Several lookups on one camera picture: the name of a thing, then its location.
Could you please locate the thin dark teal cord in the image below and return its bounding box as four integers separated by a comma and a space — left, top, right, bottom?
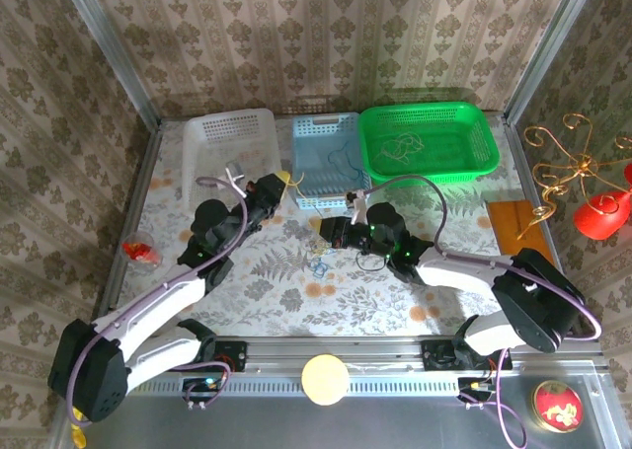
327, 140, 367, 182

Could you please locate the thin beige cord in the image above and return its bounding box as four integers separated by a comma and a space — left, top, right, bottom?
372, 131, 426, 167

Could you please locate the light blue perforated plastic basket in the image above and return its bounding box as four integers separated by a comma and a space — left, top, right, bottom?
290, 112, 372, 211

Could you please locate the white perforated plastic basket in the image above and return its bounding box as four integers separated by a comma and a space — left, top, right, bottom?
183, 108, 278, 211

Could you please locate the clear cup with red contents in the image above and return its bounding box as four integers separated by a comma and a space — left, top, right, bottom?
120, 229, 163, 268

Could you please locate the floral fern print tablecloth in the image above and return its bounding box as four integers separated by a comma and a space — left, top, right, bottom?
108, 115, 569, 339

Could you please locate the orange wooden block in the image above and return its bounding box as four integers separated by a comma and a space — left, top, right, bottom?
487, 199, 554, 262

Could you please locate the green perforated plastic basket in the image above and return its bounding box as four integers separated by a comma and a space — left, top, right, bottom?
357, 102, 502, 187

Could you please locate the pale yellow round ball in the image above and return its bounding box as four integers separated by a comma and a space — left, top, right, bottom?
300, 353, 351, 407

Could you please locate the small black controller board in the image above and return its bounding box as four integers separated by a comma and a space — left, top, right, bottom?
181, 376, 224, 405
456, 376, 496, 405

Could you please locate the round red and gold tin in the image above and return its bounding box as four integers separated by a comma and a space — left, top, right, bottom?
531, 379, 584, 434

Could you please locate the yellow banana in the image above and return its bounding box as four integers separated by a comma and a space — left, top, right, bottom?
70, 408, 89, 449

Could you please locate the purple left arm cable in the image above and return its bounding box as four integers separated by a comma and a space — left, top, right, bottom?
73, 175, 248, 428

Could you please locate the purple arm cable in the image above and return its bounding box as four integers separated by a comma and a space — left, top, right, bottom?
73, 175, 248, 428
362, 174, 603, 449

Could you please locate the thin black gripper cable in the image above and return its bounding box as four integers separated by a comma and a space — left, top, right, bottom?
355, 250, 392, 273

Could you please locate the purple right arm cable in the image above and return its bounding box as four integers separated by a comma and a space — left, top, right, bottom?
362, 174, 603, 449

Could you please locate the aluminium side rail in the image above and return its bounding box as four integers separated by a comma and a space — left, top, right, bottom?
91, 120, 164, 339
503, 115, 601, 339

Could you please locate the long aluminium base rail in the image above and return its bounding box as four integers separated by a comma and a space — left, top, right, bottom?
73, 337, 603, 377

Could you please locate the grey slotted cable duct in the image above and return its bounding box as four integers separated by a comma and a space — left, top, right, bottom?
125, 373, 463, 397

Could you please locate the aluminium frame post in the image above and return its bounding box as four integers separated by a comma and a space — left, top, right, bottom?
54, 0, 163, 130
502, 0, 601, 125

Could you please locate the gold curled wire ornament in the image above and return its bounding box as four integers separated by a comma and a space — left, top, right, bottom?
521, 112, 632, 239

